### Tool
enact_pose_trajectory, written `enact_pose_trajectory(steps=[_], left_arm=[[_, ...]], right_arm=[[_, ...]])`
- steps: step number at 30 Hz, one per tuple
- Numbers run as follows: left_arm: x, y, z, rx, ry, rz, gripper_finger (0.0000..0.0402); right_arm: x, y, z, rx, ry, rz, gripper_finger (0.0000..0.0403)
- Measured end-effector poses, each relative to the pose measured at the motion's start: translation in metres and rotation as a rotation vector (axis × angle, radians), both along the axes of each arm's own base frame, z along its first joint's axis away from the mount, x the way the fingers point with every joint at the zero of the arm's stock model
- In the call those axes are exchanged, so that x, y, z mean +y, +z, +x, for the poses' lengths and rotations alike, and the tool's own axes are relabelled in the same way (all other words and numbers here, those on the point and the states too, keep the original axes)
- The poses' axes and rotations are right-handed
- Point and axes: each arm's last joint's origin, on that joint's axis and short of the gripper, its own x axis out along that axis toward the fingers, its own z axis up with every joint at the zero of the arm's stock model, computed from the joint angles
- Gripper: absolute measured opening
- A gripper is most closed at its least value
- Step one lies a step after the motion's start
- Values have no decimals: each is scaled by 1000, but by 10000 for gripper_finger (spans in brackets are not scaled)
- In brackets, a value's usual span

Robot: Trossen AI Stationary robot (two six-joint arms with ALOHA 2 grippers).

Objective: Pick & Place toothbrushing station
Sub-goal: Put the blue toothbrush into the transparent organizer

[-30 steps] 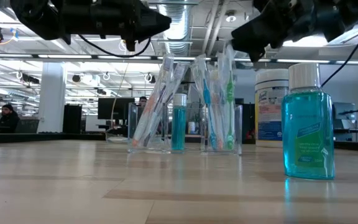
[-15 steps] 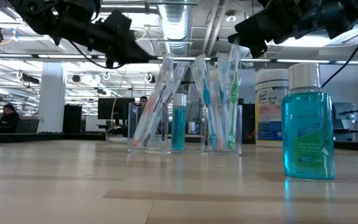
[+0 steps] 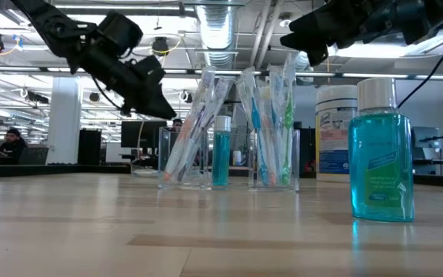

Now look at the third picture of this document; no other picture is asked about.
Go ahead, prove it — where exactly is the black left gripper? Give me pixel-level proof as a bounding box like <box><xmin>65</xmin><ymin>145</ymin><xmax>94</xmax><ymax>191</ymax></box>
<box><xmin>71</xmin><ymin>40</ymin><xmax>177</xmax><ymax>120</ymax></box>

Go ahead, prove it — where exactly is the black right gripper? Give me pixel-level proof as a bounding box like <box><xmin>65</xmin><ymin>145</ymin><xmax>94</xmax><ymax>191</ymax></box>
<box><xmin>280</xmin><ymin>0</ymin><xmax>403</xmax><ymax>67</ymax></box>

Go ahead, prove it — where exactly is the purple toothbrush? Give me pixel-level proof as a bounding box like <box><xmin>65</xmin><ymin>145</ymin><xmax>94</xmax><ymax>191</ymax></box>
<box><xmin>175</xmin><ymin>76</ymin><xmax>230</xmax><ymax>182</ymax></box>

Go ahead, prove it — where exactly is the small teal mouthwash bottle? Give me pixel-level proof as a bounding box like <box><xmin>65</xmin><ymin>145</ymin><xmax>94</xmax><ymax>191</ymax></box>
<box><xmin>212</xmin><ymin>115</ymin><xmax>233</xmax><ymax>189</ymax></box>

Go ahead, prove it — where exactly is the blue toothbrush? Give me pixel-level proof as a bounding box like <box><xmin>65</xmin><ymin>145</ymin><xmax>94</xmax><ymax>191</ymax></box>
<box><xmin>267</xmin><ymin>65</ymin><xmax>286</xmax><ymax>185</ymax></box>
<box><xmin>235</xmin><ymin>67</ymin><xmax>271</xmax><ymax>187</ymax></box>

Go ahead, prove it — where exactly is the black monitor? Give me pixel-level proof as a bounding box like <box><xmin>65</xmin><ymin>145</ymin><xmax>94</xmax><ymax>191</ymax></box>
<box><xmin>120</xmin><ymin>120</ymin><xmax>168</xmax><ymax>149</ymax></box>

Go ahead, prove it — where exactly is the white square pillar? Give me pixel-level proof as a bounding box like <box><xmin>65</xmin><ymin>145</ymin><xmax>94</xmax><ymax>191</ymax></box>
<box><xmin>46</xmin><ymin>75</ymin><xmax>83</xmax><ymax>165</ymax></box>

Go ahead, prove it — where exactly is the clear acrylic organizer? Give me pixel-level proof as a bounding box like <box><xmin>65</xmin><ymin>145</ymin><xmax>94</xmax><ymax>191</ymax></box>
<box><xmin>158</xmin><ymin>126</ymin><xmax>300</xmax><ymax>192</ymax></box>

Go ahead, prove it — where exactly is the white yellow Lysol wipes canister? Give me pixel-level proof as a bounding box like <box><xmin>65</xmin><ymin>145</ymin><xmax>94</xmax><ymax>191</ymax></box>
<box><xmin>315</xmin><ymin>84</ymin><xmax>359</xmax><ymax>182</ymax></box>

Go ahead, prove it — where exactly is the large teal mouthwash bottle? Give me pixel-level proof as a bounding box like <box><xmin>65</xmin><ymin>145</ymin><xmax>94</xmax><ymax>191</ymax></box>
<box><xmin>348</xmin><ymin>77</ymin><xmax>415</xmax><ymax>223</ymax></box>

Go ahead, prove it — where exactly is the grey monitor screen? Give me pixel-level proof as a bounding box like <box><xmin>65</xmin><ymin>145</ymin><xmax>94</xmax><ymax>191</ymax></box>
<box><xmin>411</xmin><ymin>125</ymin><xmax>442</xmax><ymax>175</ymax></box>

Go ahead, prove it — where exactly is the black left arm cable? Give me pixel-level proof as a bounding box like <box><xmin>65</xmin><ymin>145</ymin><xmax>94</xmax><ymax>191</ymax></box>
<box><xmin>90</xmin><ymin>75</ymin><xmax>130</xmax><ymax>112</ymax></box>

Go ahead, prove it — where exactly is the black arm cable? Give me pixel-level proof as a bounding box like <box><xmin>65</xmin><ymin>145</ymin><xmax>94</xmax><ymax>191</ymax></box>
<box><xmin>90</xmin><ymin>75</ymin><xmax>130</xmax><ymax>112</ymax></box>
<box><xmin>397</xmin><ymin>22</ymin><xmax>443</xmax><ymax>109</ymax></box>

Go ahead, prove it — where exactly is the black overhead camera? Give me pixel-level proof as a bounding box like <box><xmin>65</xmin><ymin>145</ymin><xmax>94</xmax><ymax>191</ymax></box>
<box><xmin>151</xmin><ymin>36</ymin><xmax>171</xmax><ymax>58</ymax></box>

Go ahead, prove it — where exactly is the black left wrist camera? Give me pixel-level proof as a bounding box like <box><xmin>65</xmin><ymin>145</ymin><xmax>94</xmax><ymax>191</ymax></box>
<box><xmin>97</xmin><ymin>10</ymin><xmax>145</xmax><ymax>53</ymax></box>

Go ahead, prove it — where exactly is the silver ventilation duct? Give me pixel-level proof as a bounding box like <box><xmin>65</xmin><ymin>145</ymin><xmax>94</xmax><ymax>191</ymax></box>
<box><xmin>195</xmin><ymin>0</ymin><xmax>240</xmax><ymax>70</ymax></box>

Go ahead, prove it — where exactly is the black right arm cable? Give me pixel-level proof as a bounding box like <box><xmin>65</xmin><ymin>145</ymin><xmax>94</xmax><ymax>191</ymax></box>
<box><xmin>397</xmin><ymin>22</ymin><xmax>443</xmax><ymax>109</ymax></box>

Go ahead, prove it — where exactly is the overhead frame light bar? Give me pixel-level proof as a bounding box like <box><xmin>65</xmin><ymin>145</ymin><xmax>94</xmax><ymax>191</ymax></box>
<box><xmin>0</xmin><ymin>65</ymin><xmax>443</xmax><ymax>80</ymax></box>

